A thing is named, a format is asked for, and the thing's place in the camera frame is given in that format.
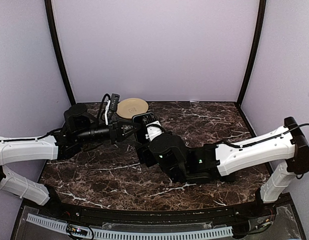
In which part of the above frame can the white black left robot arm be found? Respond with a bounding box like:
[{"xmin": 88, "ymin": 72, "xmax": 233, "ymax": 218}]
[{"xmin": 0, "ymin": 103, "xmax": 141, "ymax": 218}]

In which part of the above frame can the phone with green edge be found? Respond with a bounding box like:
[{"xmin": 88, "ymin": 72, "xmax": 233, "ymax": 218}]
[{"xmin": 132, "ymin": 112, "xmax": 156, "ymax": 144}]

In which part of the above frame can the white slotted cable duct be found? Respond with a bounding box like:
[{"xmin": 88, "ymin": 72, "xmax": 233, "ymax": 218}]
[{"xmin": 26, "ymin": 213, "xmax": 234, "ymax": 240}]

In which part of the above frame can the black front rail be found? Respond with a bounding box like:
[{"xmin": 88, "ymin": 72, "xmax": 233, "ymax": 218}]
[{"xmin": 39, "ymin": 198, "xmax": 287, "ymax": 226}]

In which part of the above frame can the beige ceramic plate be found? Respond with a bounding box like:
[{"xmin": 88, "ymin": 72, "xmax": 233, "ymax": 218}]
[{"xmin": 116, "ymin": 98, "xmax": 149, "ymax": 119}]

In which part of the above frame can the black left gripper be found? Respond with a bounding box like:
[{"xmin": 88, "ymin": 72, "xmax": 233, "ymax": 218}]
[{"xmin": 75, "ymin": 116, "xmax": 141, "ymax": 145}]

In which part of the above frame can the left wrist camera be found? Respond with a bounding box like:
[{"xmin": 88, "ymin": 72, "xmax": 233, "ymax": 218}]
[{"xmin": 103, "ymin": 93, "xmax": 120, "ymax": 125}]

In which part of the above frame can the black corner post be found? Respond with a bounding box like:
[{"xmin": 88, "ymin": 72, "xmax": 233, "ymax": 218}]
[
  {"xmin": 236, "ymin": 0, "xmax": 267, "ymax": 107},
  {"xmin": 44, "ymin": 0, "xmax": 76, "ymax": 106}
]

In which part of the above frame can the black left corner post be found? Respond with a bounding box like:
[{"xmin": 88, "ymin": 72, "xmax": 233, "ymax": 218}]
[{"xmin": 44, "ymin": 0, "xmax": 76, "ymax": 106}]

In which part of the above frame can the black right corner post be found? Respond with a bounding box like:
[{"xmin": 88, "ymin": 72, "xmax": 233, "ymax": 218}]
[{"xmin": 236, "ymin": 0, "xmax": 267, "ymax": 107}]

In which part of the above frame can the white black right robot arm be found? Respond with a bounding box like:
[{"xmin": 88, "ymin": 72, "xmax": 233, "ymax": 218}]
[{"xmin": 133, "ymin": 113, "xmax": 309, "ymax": 217}]

